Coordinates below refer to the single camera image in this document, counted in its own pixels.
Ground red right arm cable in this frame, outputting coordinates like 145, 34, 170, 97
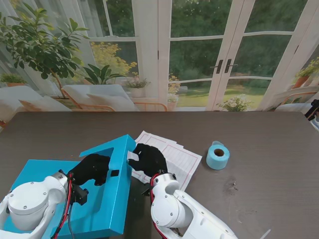
149, 174, 165, 239

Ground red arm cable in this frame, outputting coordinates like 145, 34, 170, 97
51, 173, 75, 239
149, 174, 165, 239

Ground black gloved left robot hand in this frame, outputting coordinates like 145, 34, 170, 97
67, 153, 112, 187

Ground blue file box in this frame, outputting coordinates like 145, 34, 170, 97
3, 134, 137, 238

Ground white lined paper sheets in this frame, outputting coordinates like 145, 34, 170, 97
131, 130, 203, 192

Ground white peeled label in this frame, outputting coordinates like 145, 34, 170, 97
127, 150, 140, 162

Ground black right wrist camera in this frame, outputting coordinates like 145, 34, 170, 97
142, 183, 153, 197

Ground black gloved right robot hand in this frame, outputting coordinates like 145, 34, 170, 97
128, 143, 168, 178

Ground printed garden window backdrop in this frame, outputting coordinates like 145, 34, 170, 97
0, 0, 319, 113

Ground light blue label roll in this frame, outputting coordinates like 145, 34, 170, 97
206, 140, 230, 171

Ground red left arm cable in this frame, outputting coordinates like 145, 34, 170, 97
51, 173, 75, 239

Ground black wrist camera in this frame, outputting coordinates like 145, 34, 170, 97
142, 183, 153, 197
72, 185, 89, 206

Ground black stand at table edge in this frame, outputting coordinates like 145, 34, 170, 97
305, 99, 319, 120

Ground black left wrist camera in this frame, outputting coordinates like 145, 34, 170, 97
72, 185, 89, 206

